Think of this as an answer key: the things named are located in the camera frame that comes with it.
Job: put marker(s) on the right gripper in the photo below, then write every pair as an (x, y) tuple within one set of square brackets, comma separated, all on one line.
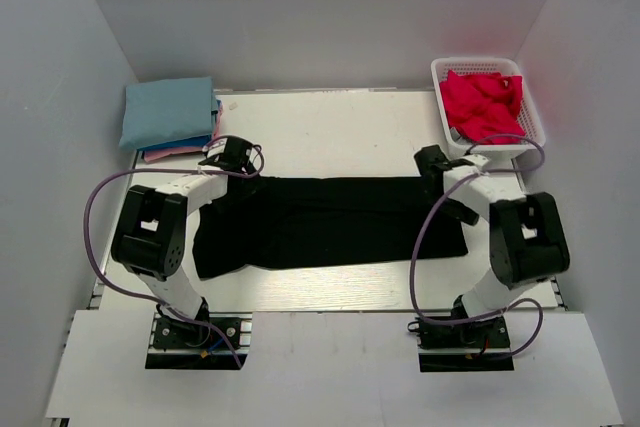
[(462, 212)]

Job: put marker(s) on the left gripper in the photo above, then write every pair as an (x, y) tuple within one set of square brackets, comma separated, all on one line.
[(249, 169)]

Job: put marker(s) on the black t-shirt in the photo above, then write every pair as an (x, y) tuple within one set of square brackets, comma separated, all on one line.
[(287, 223)]

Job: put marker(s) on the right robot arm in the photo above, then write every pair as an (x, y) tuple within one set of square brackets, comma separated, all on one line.
[(527, 245)]

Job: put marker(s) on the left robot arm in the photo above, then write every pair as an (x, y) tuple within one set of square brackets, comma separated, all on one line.
[(150, 237)]

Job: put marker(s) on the red t-shirt in basket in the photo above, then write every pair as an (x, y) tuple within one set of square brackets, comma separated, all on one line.
[(484, 108)]

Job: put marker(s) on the pink folded t-shirt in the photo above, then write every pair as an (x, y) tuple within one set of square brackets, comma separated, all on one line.
[(170, 151)]

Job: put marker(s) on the light blue folded t-shirt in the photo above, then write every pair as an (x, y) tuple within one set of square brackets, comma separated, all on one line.
[(167, 111)]

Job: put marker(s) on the white plastic basket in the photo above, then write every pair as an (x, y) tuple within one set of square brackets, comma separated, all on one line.
[(528, 118)]

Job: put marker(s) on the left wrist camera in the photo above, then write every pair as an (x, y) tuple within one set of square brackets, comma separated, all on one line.
[(214, 148)]

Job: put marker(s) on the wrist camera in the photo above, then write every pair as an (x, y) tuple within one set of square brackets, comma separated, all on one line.
[(214, 148), (477, 162)]

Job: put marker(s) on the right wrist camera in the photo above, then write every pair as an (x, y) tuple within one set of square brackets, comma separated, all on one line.
[(477, 162)]

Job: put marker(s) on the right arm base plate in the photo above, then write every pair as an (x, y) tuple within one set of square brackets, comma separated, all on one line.
[(476, 347)]

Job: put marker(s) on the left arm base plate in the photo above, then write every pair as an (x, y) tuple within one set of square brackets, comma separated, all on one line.
[(174, 345)]

